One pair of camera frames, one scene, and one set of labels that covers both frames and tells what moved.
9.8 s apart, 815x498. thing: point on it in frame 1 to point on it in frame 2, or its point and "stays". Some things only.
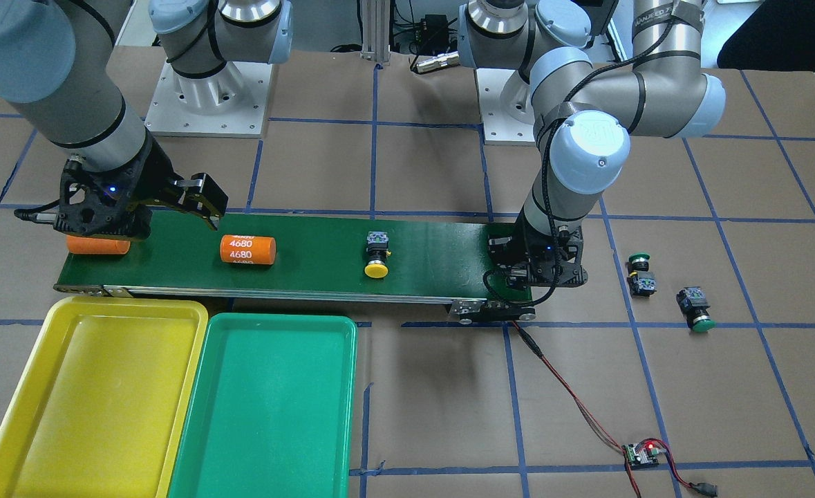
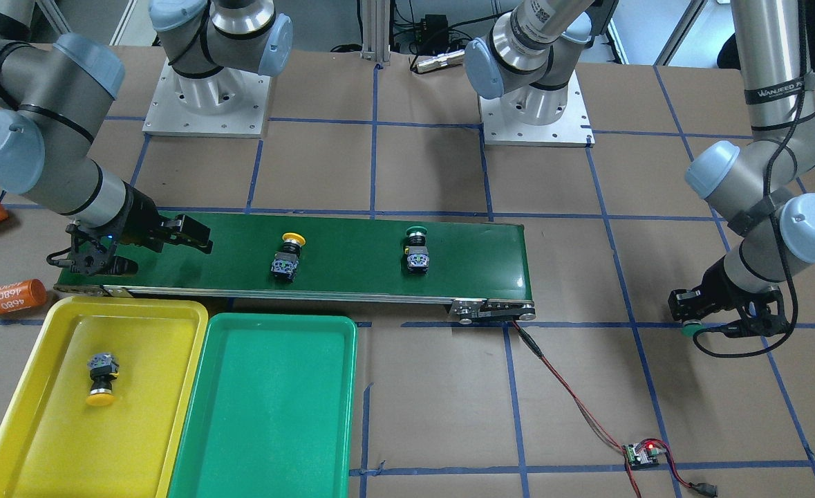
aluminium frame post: (375, 30) stays
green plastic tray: (271, 411) stays
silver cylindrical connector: (443, 61) stays
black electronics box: (433, 37) stays
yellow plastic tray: (98, 409) stays
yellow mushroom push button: (377, 252) to (104, 369)
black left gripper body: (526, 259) to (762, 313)
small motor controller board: (637, 456) stays
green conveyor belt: (431, 261) stays
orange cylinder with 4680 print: (245, 249) to (12, 296)
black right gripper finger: (203, 188) to (185, 230)
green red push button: (643, 281) to (417, 252)
